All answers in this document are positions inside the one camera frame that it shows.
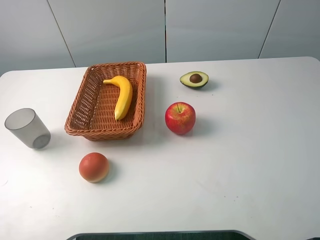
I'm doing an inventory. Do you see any yellow banana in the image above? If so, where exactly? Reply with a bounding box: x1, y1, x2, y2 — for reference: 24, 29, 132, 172
103, 75, 133, 121

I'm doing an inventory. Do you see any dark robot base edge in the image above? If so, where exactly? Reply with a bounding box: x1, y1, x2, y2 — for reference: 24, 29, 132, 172
68, 230, 255, 240

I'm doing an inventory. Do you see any brown wicker basket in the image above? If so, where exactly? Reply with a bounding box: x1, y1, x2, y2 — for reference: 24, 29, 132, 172
64, 61, 147, 141

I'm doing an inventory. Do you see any red apple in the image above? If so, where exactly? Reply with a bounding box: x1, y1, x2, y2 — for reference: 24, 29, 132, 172
164, 102, 196, 135

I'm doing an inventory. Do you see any halved avocado with pit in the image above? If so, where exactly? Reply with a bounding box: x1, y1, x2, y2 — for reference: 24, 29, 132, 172
179, 71, 209, 89

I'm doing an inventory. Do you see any round orange bread bun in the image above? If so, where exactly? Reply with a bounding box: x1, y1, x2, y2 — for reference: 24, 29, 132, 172
78, 152, 110, 183

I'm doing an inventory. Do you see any grey translucent plastic cup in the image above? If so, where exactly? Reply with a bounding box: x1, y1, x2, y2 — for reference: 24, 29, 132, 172
4, 108, 51, 150

